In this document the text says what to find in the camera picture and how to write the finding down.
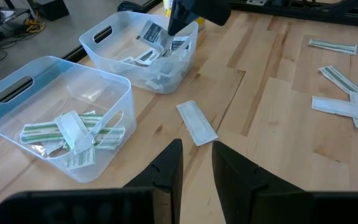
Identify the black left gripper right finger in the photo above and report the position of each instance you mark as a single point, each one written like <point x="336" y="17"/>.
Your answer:
<point x="238" y="183"/>

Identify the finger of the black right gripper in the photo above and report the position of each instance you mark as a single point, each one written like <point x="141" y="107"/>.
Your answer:
<point x="188" y="14"/>
<point x="174" y="18"/>

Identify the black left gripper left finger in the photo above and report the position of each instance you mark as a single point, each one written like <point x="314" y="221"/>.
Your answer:
<point x="166" y="180"/>

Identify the green striped bandage wrapper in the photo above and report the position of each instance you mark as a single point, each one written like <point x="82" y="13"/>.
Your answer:
<point x="342" y="80"/>
<point x="81" y="159"/>
<point x="93" y="119"/>
<point x="112" y="137"/>
<point x="332" y="46"/>
<point x="37" y="133"/>

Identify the yellow disinfectant wipes canister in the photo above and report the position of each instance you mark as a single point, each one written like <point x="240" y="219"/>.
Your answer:
<point x="166" y="7"/>

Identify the clear plastic bin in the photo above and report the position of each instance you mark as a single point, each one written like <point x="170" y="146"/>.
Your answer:
<point x="120" y="25"/>
<point x="17" y="130"/>

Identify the black floor box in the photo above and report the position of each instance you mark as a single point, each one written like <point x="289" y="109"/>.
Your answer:
<point x="51" y="9"/>

